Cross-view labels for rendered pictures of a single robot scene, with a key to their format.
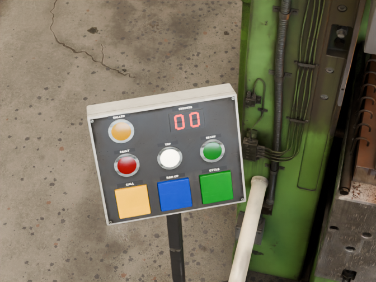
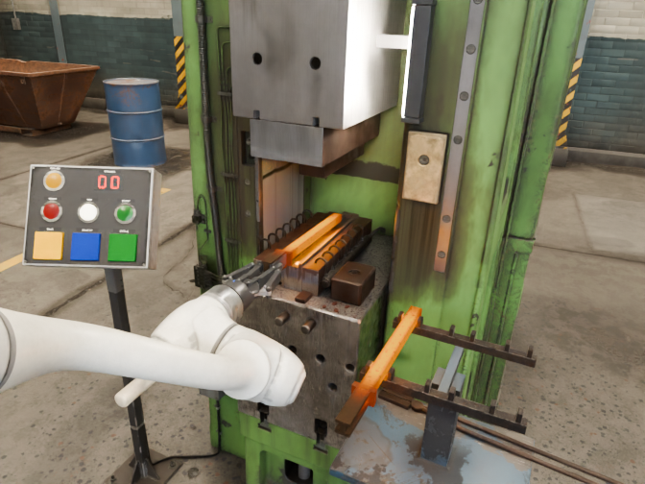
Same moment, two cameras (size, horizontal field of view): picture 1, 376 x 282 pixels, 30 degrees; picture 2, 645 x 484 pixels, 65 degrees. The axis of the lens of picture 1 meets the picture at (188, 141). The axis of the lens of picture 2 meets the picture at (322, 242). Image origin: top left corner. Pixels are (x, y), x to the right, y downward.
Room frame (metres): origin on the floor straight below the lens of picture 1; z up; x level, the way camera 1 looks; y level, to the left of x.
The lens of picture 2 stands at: (-0.25, -0.76, 1.60)
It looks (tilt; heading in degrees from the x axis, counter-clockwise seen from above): 24 degrees down; 8
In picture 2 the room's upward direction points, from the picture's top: 2 degrees clockwise
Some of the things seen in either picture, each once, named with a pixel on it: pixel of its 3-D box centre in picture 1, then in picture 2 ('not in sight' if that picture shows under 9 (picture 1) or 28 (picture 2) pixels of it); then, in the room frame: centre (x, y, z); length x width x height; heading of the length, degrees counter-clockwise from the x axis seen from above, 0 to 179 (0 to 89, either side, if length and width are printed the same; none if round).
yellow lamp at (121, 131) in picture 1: (121, 131); (54, 181); (0.96, 0.15, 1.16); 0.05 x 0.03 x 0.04; 74
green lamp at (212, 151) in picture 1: (212, 150); (125, 213); (0.95, -0.06, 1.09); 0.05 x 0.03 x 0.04; 74
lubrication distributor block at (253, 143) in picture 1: (253, 149); (203, 276); (1.16, -0.18, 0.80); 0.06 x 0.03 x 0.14; 74
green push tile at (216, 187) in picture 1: (216, 186); (123, 248); (0.90, -0.06, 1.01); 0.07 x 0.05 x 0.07; 99
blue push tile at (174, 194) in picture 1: (174, 193); (85, 247); (0.89, 0.04, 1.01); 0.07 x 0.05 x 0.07; 99
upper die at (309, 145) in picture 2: not in sight; (321, 128); (1.14, -0.57, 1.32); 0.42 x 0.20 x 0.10; 164
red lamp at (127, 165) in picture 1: (126, 165); (51, 210); (0.92, 0.14, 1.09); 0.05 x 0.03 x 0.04; 74
